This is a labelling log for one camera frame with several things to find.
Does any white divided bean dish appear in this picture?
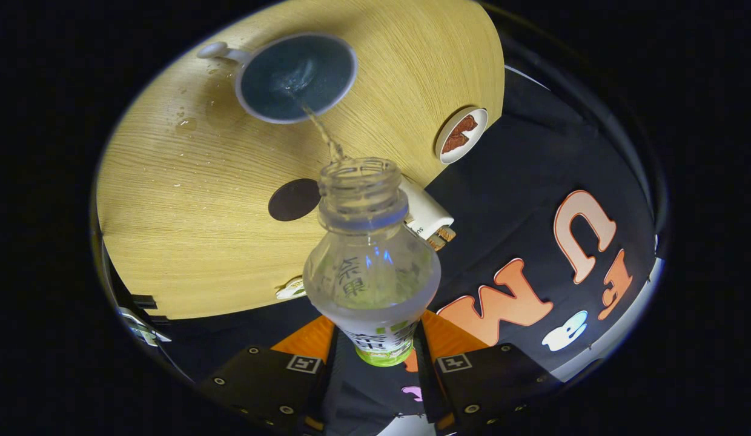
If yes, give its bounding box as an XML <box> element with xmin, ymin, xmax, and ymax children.
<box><xmin>276</xmin><ymin>277</ymin><xmax>307</xmax><ymax>300</ymax></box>

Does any dark round coaster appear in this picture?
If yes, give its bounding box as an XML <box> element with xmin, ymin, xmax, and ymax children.
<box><xmin>268</xmin><ymin>178</ymin><xmax>322</xmax><ymax>222</ymax></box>

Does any white toaster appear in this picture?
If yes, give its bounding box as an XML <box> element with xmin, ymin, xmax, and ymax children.
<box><xmin>400</xmin><ymin>176</ymin><xmax>455</xmax><ymax>243</ymax></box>

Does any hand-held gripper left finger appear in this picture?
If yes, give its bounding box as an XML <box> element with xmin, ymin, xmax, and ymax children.
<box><xmin>200</xmin><ymin>315</ymin><xmax>344</xmax><ymax>432</ymax></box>

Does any white oval plate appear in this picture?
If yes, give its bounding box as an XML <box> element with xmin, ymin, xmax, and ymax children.
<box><xmin>435</xmin><ymin>107</ymin><xmax>489</xmax><ymax>165</ymax></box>

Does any round wooden table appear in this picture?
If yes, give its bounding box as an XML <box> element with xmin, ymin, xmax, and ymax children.
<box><xmin>96</xmin><ymin>0</ymin><xmax>505</xmax><ymax>320</ymax></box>

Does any clear pale juice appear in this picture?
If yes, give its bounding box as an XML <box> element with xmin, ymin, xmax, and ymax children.
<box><xmin>288</xmin><ymin>91</ymin><xmax>347</xmax><ymax>163</ymax></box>

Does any clear plastic juice bottle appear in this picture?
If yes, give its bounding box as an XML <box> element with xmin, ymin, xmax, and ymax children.
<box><xmin>303</xmin><ymin>157</ymin><xmax>442</xmax><ymax>368</ymax></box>

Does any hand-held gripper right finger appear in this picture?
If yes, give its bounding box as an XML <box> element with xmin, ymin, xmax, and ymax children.
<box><xmin>414</xmin><ymin>309</ymin><xmax>561</xmax><ymax>432</ymax></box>

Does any dark stand with white part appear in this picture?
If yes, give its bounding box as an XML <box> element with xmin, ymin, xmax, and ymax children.
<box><xmin>116</xmin><ymin>293</ymin><xmax>171</xmax><ymax>347</ymax></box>

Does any white cup with blue inside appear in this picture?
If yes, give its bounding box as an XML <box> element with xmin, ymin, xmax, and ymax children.
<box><xmin>197</xmin><ymin>31</ymin><xmax>359</xmax><ymax>125</ymax></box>

